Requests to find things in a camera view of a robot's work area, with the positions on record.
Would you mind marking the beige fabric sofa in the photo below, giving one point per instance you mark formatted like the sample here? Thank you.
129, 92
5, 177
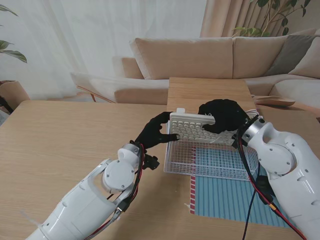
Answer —
187, 57

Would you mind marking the shallow wooden tray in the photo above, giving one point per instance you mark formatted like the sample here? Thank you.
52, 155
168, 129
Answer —
275, 101

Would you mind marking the tall green leafy plant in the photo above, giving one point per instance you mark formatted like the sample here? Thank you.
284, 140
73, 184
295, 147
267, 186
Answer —
250, 31

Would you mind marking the cream round-key keyboard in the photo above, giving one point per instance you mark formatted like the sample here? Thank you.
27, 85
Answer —
190, 127

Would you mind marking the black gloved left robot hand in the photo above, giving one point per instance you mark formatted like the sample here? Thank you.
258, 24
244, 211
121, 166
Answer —
153, 136

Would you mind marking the small white paper scrap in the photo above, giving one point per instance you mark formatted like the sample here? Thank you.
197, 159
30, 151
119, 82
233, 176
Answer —
187, 206

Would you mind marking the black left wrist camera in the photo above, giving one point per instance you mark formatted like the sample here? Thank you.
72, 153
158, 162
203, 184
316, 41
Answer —
151, 162

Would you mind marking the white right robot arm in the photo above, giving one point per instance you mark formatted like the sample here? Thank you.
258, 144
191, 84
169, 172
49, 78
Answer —
285, 165

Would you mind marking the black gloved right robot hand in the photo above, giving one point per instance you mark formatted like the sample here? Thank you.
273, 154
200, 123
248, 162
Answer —
225, 116

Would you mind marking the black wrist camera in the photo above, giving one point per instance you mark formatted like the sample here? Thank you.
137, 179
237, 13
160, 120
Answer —
151, 162
236, 142

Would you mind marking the blue striped red-bordered mouse pad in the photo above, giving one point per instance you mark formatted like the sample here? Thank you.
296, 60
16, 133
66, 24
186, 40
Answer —
220, 197

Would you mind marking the beige pleated curtain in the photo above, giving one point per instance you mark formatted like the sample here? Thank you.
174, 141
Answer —
220, 20

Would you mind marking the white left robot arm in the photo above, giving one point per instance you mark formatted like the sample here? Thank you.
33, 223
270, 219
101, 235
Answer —
95, 197

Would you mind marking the white lounge chair wooden legs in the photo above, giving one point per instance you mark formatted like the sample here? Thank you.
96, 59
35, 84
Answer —
87, 82

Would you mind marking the sheer white curtain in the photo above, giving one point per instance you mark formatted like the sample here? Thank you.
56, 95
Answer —
75, 37

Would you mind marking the broad-leaf green plant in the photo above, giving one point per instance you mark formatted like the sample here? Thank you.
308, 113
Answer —
15, 53

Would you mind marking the grey sofa cushion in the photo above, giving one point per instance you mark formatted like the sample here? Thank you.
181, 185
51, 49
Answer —
292, 52

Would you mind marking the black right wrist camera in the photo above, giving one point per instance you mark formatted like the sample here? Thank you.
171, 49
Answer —
236, 142

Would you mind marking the light beige sofa cushion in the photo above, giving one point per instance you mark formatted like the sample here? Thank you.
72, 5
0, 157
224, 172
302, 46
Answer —
310, 65

